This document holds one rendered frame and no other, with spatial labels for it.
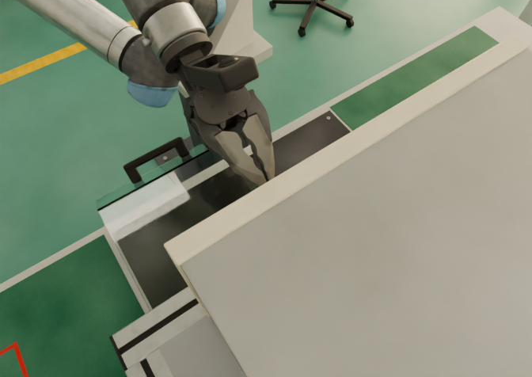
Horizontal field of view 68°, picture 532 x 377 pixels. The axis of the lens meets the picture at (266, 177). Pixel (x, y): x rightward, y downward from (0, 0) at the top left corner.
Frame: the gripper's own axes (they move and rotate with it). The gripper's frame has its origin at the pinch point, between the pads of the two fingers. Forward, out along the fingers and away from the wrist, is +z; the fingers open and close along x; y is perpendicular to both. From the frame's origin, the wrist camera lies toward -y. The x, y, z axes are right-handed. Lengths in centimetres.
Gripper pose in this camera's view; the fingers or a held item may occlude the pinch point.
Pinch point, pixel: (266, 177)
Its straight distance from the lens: 50.2
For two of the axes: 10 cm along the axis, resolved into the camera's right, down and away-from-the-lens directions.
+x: -8.2, 4.9, -2.9
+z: 5.1, 8.6, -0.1
